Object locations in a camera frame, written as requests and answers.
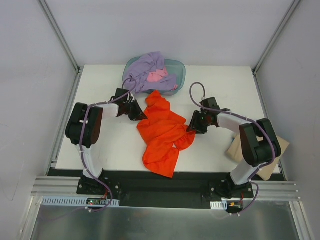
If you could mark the left aluminium frame post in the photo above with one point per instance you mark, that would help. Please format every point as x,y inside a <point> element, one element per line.
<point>59,34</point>

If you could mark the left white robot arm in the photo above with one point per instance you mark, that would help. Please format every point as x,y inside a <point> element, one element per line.
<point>84,126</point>

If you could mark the lilac t shirt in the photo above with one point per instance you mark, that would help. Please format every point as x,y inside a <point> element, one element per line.
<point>136,75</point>

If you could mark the pink t shirt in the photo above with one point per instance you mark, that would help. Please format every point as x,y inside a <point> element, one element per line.
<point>161,80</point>

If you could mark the teal plastic basket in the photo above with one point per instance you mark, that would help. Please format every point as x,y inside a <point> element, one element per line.
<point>173,67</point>

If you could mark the right aluminium frame post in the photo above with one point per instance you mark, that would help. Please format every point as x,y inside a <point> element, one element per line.
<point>277,34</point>

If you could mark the left slotted cable duct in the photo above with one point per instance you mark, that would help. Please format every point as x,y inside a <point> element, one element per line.
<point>66,201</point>

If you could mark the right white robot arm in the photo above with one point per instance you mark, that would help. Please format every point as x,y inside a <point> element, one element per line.
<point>259,143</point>

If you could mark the slotted cable duct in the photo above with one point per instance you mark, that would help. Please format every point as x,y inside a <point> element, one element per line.
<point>66,201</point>
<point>219,205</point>

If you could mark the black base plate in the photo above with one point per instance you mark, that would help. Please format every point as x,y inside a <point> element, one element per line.
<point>185,190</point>

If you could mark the orange t shirt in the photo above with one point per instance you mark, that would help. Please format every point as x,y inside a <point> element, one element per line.
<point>165,135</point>

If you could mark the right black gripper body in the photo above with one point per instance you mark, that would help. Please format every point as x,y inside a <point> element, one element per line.
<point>198,122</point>

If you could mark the front aluminium rail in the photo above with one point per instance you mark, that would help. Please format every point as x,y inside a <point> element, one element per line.
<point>286,191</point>

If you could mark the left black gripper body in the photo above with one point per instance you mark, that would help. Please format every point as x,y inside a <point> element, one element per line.
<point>133,110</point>

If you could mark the right slotted cable duct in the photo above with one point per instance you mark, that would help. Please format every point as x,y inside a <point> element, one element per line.
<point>219,205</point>

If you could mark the aluminium frame post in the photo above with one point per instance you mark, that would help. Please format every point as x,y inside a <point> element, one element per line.
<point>277,34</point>
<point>59,34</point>

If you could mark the brown cardboard sheet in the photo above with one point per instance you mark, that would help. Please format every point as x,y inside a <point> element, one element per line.
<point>235,153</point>

